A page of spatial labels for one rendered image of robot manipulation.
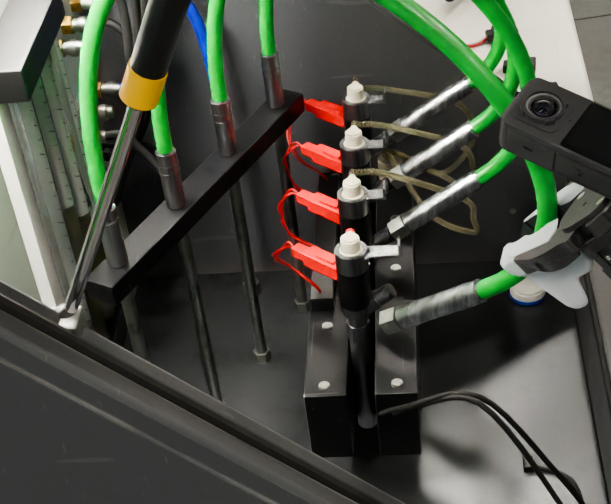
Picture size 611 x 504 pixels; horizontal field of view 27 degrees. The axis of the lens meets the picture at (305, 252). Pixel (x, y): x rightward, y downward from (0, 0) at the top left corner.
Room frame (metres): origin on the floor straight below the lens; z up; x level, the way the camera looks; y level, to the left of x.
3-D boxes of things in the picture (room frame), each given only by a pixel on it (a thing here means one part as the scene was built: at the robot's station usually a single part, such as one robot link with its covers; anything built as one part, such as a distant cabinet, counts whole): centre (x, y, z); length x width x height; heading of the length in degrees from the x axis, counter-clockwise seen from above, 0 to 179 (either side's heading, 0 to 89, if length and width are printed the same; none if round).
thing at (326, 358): (0.94, -0.05, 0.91); 0.34 x 0.10 x 0.15; 173
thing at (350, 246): (0.83, -0.04, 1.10); 0.02 x 0.02 x 0.03
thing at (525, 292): (1.05, -0.24, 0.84); 0.04 x 0.04 x 0.01
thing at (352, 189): (0.91, -0.05, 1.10); 0.02 x 0.02 x 0.03
